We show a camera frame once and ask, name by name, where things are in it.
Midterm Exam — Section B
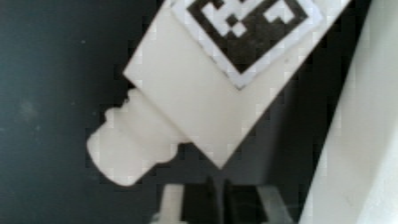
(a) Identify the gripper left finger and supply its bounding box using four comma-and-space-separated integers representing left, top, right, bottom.
155, 183, 222, 224

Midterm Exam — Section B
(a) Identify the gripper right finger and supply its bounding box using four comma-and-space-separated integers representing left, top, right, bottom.
226, 185, 295, 224

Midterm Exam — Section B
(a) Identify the white stool leg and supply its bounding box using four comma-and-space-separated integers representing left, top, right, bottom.
87, 0, 354, 186

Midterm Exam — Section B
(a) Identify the white right fence bar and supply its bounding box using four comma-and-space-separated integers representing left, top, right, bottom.
299, 0, 398, 224

